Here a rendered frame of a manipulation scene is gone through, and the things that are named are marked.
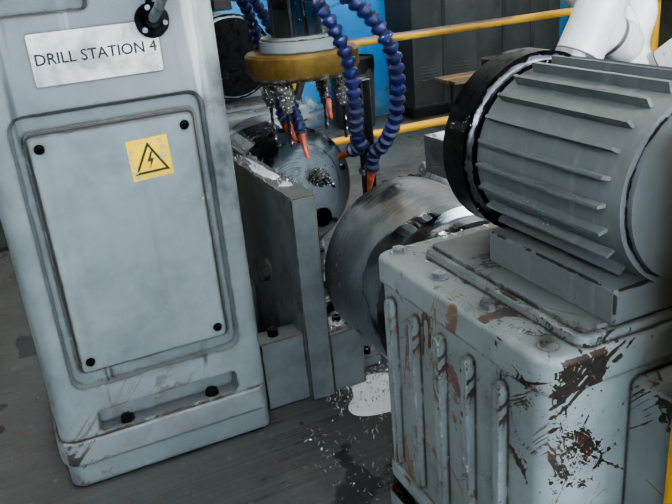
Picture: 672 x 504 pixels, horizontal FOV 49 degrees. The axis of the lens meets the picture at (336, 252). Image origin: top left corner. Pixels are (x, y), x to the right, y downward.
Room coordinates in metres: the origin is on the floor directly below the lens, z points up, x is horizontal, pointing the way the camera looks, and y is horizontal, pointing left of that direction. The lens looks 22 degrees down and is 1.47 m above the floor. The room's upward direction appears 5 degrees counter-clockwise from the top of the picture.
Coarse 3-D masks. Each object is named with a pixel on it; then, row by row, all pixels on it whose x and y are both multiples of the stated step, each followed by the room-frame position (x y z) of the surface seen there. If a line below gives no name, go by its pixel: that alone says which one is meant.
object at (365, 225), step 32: (384, 192) 0.98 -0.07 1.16; (416, 192) 0.95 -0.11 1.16; (448, 192) 0.94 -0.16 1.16; (352, 224) 0.95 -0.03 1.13; (384, 224) 0.90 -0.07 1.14; (416, 224) 0.86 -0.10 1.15; (448, 224) 0.85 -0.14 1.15; (480, 224) 0.85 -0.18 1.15; (352, 256) 0.91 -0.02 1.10; (352, 288) 0.89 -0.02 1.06; (352, 320) 0.91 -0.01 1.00; (384, 320) 0.83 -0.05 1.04; (384, 352) 0.83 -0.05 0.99
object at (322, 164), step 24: (264, 120) 1.51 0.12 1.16; (240, 144) 1.44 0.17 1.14; (264, 144) 1.40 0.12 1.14; (288, 144) 1.41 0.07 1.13; (312, 144) 1.43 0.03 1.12; (288, 168) 1.41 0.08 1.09; (312, 168) 1.43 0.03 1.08; (336, 168) 1.45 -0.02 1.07; (312, 192) 1.43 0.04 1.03; (336, 192) 1.45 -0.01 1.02; (336, 216) 1.45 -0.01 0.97
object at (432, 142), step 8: (424, 136) 1.34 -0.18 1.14; (432, 136) 1.33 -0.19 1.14; (440, 136) 1.35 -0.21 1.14; (424, 144) 1.34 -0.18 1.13; (432, 144) 1.32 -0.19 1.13; (440, 144) 1.29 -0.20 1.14; (432, 152) 1.32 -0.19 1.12; (440, 152) 1.30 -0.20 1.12; (432, 160) 1.32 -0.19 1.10; (440, 160) 1.30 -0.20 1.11; (440, 176) 1.30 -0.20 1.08
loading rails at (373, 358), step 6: (324, 270) 1.27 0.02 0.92; (324, 276) 1.26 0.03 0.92; (324, 282) 1.24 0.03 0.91; (330, 300) 1.13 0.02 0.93; (330, 306) 1.13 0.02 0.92; (366, 342) 1.16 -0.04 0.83; (366, 348) 1.14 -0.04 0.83; (372, 348) 1.15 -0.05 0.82; (366, 354) 1.13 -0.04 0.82; (372, 354) 1.13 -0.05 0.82; (378, 354) 1.13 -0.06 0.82; (366, 360) 1.12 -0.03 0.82; (372, 360) 1.12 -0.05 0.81; (378, 360) 1.13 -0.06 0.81; (366, 366) 1.12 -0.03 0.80
